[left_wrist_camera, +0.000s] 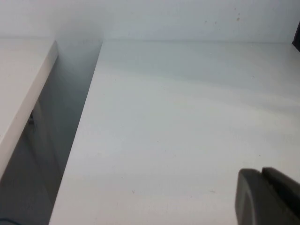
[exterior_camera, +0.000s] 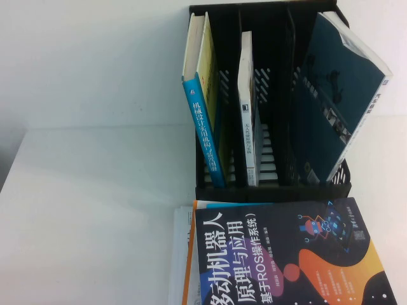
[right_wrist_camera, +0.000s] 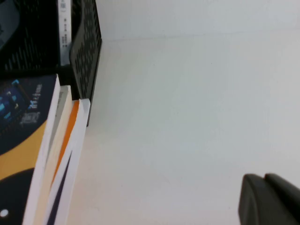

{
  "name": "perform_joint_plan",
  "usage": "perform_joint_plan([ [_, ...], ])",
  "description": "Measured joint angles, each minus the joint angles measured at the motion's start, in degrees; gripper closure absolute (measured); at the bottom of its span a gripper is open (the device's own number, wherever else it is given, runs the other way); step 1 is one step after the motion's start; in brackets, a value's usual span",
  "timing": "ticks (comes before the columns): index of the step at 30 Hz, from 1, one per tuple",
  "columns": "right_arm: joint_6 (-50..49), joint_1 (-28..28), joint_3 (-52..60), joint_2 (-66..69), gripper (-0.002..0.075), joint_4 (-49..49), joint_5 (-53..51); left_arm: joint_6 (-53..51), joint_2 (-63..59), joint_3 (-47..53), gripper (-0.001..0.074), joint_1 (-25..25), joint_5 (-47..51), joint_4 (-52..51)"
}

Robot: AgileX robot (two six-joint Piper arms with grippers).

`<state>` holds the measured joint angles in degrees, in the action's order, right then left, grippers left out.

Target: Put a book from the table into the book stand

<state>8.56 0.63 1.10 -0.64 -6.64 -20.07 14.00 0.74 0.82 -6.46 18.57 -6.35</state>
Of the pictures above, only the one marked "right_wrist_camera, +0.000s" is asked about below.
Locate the teal cover car book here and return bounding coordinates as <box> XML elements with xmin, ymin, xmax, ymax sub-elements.
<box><xmin>58</xmin><ymin>0</ymin><xmax>72</xmax><ymax>66</ymax></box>

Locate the black plastic book stand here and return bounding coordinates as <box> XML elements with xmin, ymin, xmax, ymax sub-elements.
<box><xmin>0</xmin><ymin>0</ymin><xmax>103</xmax><ymax>127</ymax></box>

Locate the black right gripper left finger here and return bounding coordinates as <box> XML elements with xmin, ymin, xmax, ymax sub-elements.
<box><xmin>238</xmin><ymin>173</ymin><xmax>300</xmax><ymax>225</ymax></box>

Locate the navy orange robot book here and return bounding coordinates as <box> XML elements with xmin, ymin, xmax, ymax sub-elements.
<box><xmin>0</xmin><ymin>74</ymin><xmax>61</xmax><ymax>225</ymax></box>

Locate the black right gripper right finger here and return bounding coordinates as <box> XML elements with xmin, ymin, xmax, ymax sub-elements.
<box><xmin>264</xmin><ymin>172</ymin><xmax>300</xmax><ymax>218</ymax></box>

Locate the white orange purple book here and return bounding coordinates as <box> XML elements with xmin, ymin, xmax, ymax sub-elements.
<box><xmin>42</xmin><ymin>98</ymin><xmax>91</xmax><ymax>225</ymax></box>

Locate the grey cover cream book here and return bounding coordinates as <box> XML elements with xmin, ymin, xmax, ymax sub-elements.
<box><xmin>34</xmin><ymin>85</ymin><xmax>73</xmax><ymax>225</ymax></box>

